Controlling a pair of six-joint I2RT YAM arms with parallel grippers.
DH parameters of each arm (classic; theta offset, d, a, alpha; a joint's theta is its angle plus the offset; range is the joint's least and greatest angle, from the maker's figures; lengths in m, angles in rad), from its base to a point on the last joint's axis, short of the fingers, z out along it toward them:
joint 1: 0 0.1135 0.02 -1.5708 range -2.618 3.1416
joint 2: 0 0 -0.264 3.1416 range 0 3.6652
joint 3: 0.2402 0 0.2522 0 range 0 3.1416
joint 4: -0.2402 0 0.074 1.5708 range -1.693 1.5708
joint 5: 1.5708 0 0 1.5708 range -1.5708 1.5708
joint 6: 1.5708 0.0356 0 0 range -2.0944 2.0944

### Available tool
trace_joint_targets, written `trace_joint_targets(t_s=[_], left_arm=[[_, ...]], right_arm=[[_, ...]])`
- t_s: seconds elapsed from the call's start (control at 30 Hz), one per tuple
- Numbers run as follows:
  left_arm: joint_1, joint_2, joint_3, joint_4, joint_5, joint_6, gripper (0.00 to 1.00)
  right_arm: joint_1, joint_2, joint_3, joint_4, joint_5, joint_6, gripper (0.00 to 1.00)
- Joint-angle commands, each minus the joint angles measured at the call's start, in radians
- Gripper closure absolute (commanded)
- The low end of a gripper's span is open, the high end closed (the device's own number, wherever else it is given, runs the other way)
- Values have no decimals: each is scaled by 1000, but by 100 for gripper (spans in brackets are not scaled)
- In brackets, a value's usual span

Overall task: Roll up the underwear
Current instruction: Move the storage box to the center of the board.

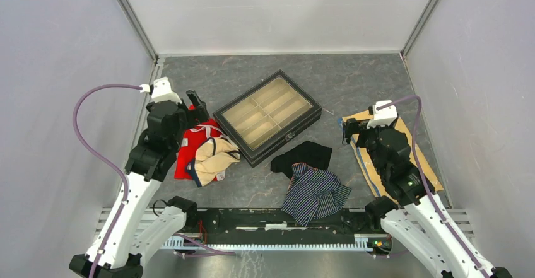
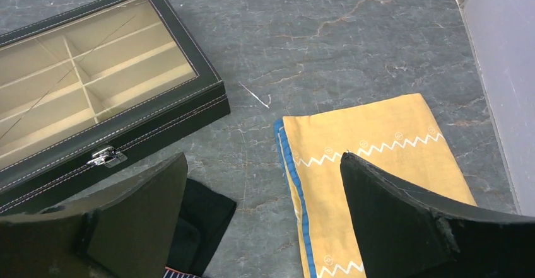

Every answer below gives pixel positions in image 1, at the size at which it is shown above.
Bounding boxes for black underwear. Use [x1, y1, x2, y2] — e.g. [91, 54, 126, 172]
[270, 141, 332, 179]

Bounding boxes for tan cloth mat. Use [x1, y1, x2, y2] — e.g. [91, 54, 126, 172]
[338, 110, 445, 199]

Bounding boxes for beige underwear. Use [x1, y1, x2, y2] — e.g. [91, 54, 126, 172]
[185, 137, 240, 187]

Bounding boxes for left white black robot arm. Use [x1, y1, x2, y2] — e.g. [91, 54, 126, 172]
[69, 90, 209, 277]

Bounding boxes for purple cable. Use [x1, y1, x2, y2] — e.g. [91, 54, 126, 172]
[73, 84, 144, 278]
[376, 95, 491, 278]

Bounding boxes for white cable tray strip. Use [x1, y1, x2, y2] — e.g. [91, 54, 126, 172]
[160, 236, 373, 252]

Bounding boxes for red underwear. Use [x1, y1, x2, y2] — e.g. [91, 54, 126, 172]
[174, 118, 223, 180]

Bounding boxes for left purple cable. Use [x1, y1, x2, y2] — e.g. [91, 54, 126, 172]
[73, 84, 144, 278]

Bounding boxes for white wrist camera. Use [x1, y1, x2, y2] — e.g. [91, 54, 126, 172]
[367, 100, 398, 129]
[139, 77, 182, 104]

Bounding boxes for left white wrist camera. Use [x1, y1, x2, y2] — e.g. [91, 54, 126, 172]
[139, 77, 182, 104]

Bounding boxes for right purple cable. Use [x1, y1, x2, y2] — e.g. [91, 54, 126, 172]
[376, 95, 491, 278]

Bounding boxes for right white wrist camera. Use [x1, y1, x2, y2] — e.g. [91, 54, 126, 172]
[367, 100, 398, 129]

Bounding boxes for blue striped boxer shorts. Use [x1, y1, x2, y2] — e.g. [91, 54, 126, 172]
[281, 163, 351, 227]

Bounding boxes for black compartment box glass lid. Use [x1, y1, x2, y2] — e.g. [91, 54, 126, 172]
[213, 70, 322, 167]

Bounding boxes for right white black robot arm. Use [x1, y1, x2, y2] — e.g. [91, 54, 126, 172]
[339, 117, 511, 277]

